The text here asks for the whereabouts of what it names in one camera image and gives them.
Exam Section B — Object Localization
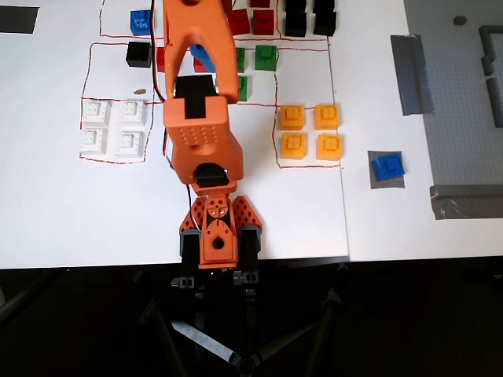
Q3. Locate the blue toy block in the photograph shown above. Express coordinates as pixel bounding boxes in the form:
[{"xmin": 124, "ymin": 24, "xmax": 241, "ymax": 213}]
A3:
[
  {"xmin": 130, "ymin": 9, "xmax": 154, "ymax": 37},
  {"xmin": 372, "ymin": 153, "xmax": 406, "ymax": 183}
]

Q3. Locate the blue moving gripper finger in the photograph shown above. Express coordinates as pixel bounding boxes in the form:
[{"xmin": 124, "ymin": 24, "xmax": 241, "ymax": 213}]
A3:
[{"xmin": 190, "ymin": 43, "xmax": 218, "ymax": 75}]

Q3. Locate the grey studded baseplate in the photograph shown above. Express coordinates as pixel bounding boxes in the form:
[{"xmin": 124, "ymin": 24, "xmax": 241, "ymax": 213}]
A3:
[{"xmin": 403, "ymin": 0, "xmax": 503, "ymax": 188}]

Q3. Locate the white toy block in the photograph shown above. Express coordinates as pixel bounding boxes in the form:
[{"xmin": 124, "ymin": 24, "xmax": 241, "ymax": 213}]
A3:
[
  {"xmin": 81, "ymin": 99, "xmax": 112, "ymax": 128},
  {"xmin": 114, "ymin": 130, "xmax": 145, "ymax": 159},
  {"xmin": 79, "ymin": 127, "xmax": 109, "ymax": 156},
  {"xmin": 117, "ymin": 99, "xmax": 148, "ymax": 128}
]

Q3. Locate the black grey table clamp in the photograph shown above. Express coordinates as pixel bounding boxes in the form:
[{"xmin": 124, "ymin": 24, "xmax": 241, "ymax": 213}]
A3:
[
  {"xmin": 178, "ymin": 230, "xmax": 203, "ymax": 292},
  {"xmin": 234, "ymin": 225, "xmax": 264, "ymax": 298}
]

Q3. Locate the dark grey corner brick wall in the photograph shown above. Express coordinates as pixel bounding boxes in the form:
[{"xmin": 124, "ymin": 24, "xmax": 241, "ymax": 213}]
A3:
[{"xmin": 478, "ymin": 24, "xmax": 503, "ymax": 57}]

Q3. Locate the red black base cable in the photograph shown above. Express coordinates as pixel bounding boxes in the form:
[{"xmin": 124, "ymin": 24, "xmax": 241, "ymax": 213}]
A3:
[{"xmin": 187, "ymin": 183, "xmax": 198, "ymax": 229}]

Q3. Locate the long dark grey brick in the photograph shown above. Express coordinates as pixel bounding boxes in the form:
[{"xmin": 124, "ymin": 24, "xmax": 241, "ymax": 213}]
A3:
[{"xmin": 484, "ymin": 77, "xmax": 503, "ymax": 129}]

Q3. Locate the black tape patch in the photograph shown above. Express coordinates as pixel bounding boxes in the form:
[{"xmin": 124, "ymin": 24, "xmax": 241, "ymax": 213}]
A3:
[{"xmin": 0, "ymin": 5, "xmax": 40, "ymax": 35}]

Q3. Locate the yellow toy block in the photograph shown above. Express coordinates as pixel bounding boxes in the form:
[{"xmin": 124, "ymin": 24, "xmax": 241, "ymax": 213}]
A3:
[
  {"xmin": 315, "ymin": 133, "xmax": 343, "ymax": 162},
  {"xmin": 280, "ymin": 132, "xmax": 308, "ymax": 160},
  {"xmin": 314, "ymin": 103, "xmax": 341, "ymax": 131},
  {"xmin": 279, "ymin": 104, "xmax": 306, "ymax": 132}
]

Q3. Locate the wide grey tape strip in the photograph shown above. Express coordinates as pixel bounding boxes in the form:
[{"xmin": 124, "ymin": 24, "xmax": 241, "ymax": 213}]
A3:
[{"xmin": 428, "ymin": 184, "xmax": 503, "ymax": 221}]

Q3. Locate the short dark grey brick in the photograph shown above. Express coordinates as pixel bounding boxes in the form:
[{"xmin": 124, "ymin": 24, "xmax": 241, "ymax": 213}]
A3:
[{"xmin": 480, "ymin": 54, "xmax": 497, "ymax": 78}]

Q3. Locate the dark metal stand frame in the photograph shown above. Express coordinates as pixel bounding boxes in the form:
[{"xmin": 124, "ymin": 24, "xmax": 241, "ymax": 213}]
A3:
[{"xmin": 133, "ymin": 262, "xmax": 351, "ymax": 377}]

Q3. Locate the long grey tape strip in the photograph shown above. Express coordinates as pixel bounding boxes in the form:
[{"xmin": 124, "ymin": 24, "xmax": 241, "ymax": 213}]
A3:
[{"xmin": 389, "ymin": 34, "xmax": 435, "ymax": 117}]

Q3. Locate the grey square tape marker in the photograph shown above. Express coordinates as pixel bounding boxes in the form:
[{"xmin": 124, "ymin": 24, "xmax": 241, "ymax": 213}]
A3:
[{"xmin": 367, "ymin": 150, "xmax": 406, "ymax": 191}]

